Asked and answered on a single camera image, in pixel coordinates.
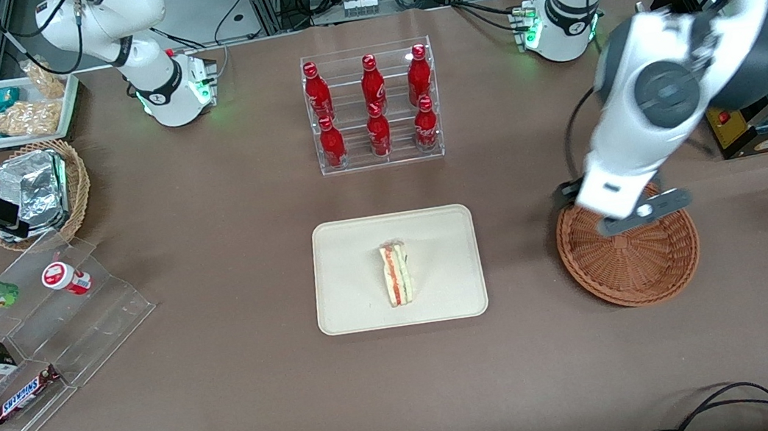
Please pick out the small clear peanut snack bag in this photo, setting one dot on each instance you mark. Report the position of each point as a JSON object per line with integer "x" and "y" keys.
{"x": 46, "y": 80}

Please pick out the triangular sandwich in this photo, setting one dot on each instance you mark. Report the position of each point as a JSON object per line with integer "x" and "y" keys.
{"x": 398, "y": 277}

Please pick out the silver foil package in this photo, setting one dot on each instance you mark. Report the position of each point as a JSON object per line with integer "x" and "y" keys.
{"x": 32, "y": 188}

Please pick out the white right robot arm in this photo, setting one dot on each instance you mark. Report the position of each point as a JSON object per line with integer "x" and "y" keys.
{"x": 139, "y": 47}

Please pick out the brown snickers bar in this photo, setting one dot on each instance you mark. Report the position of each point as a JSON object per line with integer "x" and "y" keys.
{"x": 28, "y": 394}

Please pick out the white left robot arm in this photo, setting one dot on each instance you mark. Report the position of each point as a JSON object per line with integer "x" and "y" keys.
{"x": 664, "y": 89}

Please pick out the light wicker basket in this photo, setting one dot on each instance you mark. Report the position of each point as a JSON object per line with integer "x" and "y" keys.
{"x": 77, "y": 182}

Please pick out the white power strip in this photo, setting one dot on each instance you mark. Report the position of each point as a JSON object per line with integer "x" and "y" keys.
{"x": 360, "y": 6}

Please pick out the red cola bottle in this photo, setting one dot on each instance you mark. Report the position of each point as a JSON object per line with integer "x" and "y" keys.
{"x": 333, "y": 146}
{"x": 379, "y": 134}
{"x": 373, "y": 87}
{"x": 426, "y": 128}
{"x": 418, "y": 77}
{"x": 318, "y": 94}

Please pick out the red lidded small bottle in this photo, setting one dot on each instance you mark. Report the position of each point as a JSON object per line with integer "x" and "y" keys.
{"x": 64, "y": 277}

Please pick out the large clear peanut snack bag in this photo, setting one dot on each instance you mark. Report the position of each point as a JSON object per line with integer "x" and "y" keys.
{"x": 15, "y": 121}

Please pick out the clear acrylic stepped shelf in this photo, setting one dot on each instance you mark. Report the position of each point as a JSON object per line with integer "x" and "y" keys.
{"x": 101, "y": 319}

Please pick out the cream rectangular tray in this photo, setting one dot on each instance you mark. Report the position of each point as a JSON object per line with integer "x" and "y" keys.
{"x": 347, "y": 276}

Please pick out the round brown wicker basket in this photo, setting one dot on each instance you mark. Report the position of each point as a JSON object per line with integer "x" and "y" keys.
{"x": 636, "y": 267}

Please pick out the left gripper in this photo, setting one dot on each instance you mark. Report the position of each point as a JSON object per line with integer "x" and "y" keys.
{"x": 563, "y": 192}

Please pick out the clear acrylic bottle rack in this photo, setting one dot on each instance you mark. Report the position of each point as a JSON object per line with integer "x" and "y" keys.
{"x": 358, "y": 159}

